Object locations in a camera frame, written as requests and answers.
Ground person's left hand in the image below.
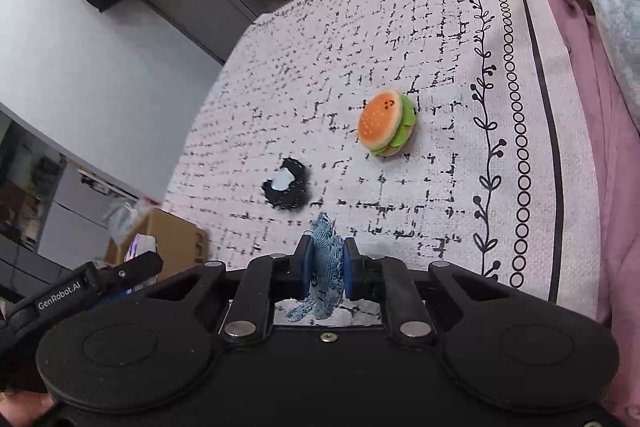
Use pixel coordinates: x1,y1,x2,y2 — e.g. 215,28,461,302
0,391,55,427

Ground brown cardboard box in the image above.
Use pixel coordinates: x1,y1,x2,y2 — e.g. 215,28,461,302
105,207,209,284

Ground grey white cabinet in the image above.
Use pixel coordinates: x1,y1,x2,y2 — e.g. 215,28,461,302
0,107,147,304

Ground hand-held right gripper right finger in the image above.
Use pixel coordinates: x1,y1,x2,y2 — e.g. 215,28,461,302
344,237,516,341

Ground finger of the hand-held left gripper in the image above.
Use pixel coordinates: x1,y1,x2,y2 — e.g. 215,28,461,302
100,251,164,296

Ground hamburger plush toy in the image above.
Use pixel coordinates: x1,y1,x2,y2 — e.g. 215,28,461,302
357,90,417,158

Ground pastel printed quilt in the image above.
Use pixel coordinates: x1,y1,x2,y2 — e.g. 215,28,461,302
542,0,640,128

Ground white black patterned blanket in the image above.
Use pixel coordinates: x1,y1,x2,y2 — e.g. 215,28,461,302
162,0,601,324

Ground grey plastic bags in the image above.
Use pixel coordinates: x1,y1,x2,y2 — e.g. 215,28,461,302
102,201,152,249

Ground blue knitted cloth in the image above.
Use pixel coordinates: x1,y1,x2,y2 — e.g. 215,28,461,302
285,212,349,323

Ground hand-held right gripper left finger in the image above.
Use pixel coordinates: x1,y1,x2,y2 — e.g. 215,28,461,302
145,234,317,342

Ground pink bed sheet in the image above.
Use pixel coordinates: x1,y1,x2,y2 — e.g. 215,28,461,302
510,0,640,427

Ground black scrunchie with white patch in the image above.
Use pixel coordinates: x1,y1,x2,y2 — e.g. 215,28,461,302
262,158,311,210

